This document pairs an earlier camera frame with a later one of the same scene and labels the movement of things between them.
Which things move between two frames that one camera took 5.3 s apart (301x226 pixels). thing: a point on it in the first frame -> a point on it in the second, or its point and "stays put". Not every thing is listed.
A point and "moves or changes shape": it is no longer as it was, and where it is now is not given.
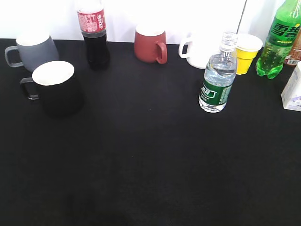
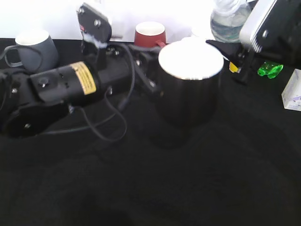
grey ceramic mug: (35, 48) stays put
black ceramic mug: (55, 84) moves or changes shape
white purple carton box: (291, 93) stays put
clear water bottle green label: (219, 75) -> (228, 18)
